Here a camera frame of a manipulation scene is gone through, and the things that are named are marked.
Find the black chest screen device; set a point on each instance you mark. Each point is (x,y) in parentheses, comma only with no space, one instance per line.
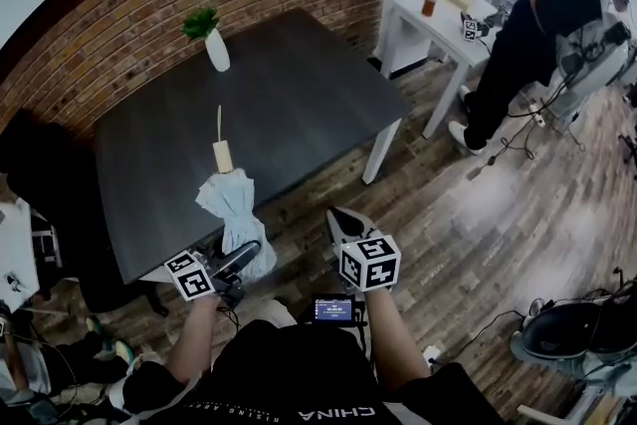
(332,309)

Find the white backpack with black shell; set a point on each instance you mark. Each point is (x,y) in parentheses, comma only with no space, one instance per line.
(562,333)

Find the white power strip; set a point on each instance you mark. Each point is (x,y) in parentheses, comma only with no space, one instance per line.
(536,112)

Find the person's left forearm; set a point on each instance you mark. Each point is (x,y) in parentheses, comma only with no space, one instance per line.
(191,338)

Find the dark grey table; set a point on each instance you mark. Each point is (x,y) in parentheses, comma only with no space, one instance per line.
(278,114)

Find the person's right forearm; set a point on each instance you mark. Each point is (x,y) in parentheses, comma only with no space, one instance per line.
(393,343)

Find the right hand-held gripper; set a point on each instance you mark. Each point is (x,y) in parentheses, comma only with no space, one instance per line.
(370,264)

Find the light blue umbrella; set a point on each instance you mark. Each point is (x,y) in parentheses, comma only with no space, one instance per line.
(236,209)

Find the person's black shirt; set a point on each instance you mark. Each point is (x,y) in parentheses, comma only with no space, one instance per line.
(298,378)

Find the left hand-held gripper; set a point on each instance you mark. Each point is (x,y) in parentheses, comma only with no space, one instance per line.
(191,281)

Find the white desk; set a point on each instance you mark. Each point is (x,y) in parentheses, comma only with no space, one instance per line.
(448,35)

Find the white vase with green plant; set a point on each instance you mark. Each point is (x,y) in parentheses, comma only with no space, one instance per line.
(217,47)

